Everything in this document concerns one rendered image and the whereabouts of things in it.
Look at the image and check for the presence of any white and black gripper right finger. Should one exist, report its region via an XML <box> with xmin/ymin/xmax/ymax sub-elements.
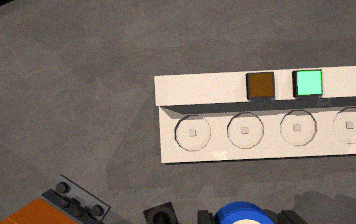
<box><xmin>277</xmin><ymin>210</ymin><xmax>308</xmax><ymax>224</ymax></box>

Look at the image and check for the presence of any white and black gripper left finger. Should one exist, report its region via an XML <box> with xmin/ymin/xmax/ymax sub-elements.
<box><xmin>198</xmin><ymin>210</ymin><xmax>215</xmax><ymax>224</ymax></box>

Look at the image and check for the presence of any white push-button box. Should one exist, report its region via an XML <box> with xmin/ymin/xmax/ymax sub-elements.
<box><xmin>143</xmin><ymin>202</ymin><xmax>178</xmax><ymax>224</ymax></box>

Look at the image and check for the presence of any beige tray with round nests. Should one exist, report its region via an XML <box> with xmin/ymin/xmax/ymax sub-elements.
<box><xmin>154</xmin><ymin>66</ymin><xmax>356</xmax><ymax>163</ymax></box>

